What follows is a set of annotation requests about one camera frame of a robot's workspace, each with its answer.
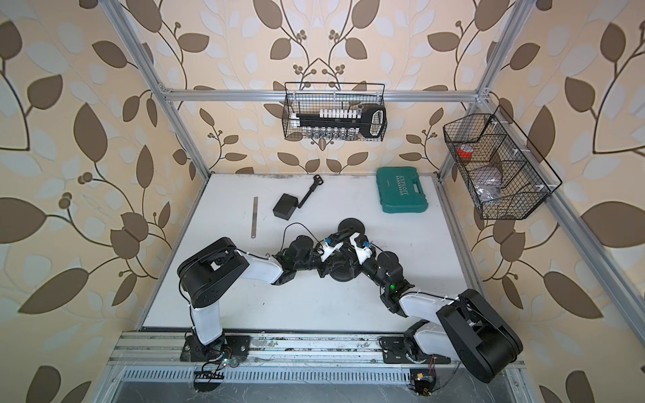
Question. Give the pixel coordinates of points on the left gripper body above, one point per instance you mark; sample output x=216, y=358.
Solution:
x=316, y=264

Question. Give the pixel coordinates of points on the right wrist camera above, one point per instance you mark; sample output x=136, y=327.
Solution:
x=362, y=247

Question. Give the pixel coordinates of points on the wire basket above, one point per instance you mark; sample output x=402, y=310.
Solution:
x=313, y=96
x=527, y=177

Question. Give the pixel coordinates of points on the aluminium frame rail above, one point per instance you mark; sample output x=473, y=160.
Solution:
x=268, y=348

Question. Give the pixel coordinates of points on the black mic stand rod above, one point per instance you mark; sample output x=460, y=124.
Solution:
x=342, y=235

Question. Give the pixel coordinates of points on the red item in basket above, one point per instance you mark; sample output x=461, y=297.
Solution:
x=465, y=152

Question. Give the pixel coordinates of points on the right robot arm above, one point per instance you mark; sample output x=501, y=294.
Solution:
x=464, y=328

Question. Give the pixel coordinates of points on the metal ruler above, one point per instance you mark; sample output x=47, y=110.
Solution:
x=254, y=218

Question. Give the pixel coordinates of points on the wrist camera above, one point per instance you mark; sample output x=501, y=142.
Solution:
x=330, y=246
x=362, y=247

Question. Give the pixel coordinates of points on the small black box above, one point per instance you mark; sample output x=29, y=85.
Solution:
x=285, y=207

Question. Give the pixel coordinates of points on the right wire basket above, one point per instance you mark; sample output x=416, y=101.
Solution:
x=527, y=177

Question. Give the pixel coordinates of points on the back wire basket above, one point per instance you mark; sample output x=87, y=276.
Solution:
x=313, y=96

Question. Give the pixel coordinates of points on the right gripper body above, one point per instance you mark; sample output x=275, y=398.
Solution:
x=356, y=263

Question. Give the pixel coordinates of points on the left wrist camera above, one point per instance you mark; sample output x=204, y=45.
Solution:
x=330, y=246

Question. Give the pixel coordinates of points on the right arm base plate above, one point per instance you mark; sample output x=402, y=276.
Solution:
x=403, y=350

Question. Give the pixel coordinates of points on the plastic bag in basket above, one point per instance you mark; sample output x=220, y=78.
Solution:
x=487, y=182

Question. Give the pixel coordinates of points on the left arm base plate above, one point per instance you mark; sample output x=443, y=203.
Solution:
x=216, y=348

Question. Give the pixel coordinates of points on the socket set rack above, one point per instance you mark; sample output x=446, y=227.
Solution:
x=365, y=122

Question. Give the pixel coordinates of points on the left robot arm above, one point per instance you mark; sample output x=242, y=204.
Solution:
x=207, y=275

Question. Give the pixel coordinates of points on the black round base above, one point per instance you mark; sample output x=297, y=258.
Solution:
x=338, y=266
x=351, y=226

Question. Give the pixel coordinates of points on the green tool case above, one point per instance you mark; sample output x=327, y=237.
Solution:
x=400, y=190

